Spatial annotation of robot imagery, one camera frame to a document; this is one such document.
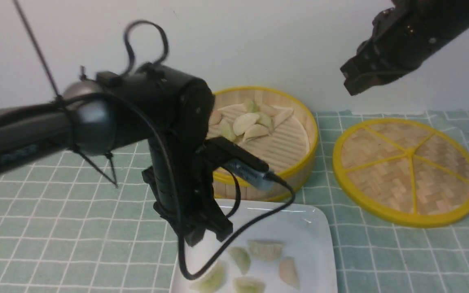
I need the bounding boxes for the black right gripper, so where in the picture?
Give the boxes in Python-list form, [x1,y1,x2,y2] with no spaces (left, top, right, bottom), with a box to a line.
[340,0,463,95]

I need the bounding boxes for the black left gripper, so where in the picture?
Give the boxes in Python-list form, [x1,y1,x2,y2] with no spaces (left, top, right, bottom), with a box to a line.
[142,136,233,247]

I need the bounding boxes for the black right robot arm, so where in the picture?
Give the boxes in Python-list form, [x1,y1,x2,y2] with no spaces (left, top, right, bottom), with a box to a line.
[340,0,469,95]

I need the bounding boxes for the green dumpling on plate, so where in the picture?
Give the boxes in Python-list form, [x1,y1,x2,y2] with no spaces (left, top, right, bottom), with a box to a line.
[228,247,252,275]

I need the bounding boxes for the pale dumpling on plate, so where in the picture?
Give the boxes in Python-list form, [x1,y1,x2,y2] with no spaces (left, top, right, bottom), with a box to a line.
[248,241,285,262]

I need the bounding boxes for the white rectangular plate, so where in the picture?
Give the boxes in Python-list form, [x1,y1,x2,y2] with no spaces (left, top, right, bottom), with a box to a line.
[169,201,338,293]

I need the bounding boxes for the pink dumpling on plate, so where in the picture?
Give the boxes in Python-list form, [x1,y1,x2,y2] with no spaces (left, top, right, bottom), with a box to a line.
[278,257,300,290]

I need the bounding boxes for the white dumpling in steamer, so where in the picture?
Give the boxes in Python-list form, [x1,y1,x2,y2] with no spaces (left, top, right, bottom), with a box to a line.
[232,113,259,136]

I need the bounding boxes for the green dumpling in steamer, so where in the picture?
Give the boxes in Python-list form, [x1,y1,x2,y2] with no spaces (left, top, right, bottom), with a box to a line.
[256,112,274,133]

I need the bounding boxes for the green checked tablecloth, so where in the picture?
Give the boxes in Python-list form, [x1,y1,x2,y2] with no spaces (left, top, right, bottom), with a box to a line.
[0,111,469,293]

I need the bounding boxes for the bamboo steamer basket yellow rim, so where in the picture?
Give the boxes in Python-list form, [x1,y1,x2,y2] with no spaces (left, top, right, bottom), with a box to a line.
[213,86,319,201]

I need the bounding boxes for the woven bamboo steamer lid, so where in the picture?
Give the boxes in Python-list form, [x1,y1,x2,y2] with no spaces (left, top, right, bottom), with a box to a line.
[332,118,469,228]

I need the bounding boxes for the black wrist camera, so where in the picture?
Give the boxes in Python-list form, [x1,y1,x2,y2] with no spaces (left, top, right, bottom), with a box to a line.
[198,136,274,191]

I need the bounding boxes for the black camera cable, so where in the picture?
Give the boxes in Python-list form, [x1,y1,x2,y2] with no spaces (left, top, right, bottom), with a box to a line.
[123,20,296,281]

